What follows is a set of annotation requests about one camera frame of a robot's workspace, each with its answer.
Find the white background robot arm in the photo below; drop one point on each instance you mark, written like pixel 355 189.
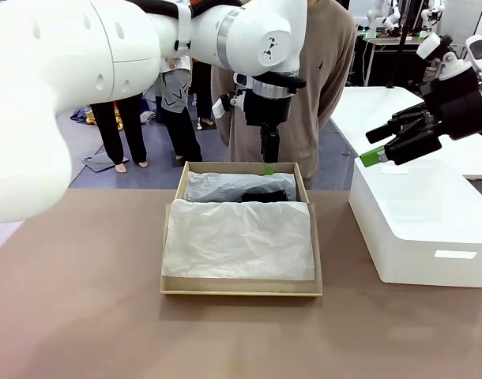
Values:
pixel 377 16

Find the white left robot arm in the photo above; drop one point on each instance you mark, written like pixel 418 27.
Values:
pixel 67 59

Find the blue and yellow clothes pile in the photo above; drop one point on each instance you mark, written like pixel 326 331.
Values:
pixel 83 116

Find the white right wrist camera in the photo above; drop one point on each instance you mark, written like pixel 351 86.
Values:
pixel 428 45

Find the grey clothes pile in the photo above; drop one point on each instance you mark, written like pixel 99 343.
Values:
pixel 148 117

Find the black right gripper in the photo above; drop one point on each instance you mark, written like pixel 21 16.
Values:
pixel 462 106

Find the dark board on floor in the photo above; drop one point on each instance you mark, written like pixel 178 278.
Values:
pixel 102 162

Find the white plastic storage bin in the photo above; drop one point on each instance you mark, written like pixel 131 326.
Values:
pixel 422 229

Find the white tissue paper sheet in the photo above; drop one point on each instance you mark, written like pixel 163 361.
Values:
pixel 241 241

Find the person in beige sweater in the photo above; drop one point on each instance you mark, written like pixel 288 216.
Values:
pixel 320 79

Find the cardboard shoe box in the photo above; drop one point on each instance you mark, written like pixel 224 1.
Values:
pixel 241 287

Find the black tripod pole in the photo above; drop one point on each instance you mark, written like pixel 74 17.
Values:
pixel 399 47

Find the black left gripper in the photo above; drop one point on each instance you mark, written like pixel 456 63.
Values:
pixel 266 108

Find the black draped background table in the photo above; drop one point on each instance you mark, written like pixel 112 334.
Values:
pixel 379 63

